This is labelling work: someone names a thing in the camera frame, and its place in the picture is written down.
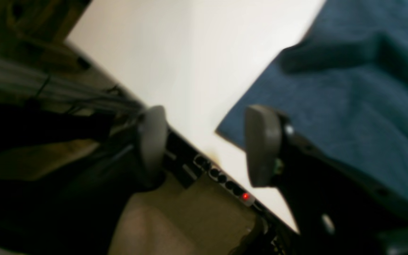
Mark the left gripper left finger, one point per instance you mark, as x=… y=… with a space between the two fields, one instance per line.
x=75 y=209

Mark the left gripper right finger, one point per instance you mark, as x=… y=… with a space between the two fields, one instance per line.
x=338 y=209

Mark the dark blue t-shirt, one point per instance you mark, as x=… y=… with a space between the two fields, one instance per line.
x=344 y=87

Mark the black power strip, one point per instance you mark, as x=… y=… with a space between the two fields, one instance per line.
x=187 y=165

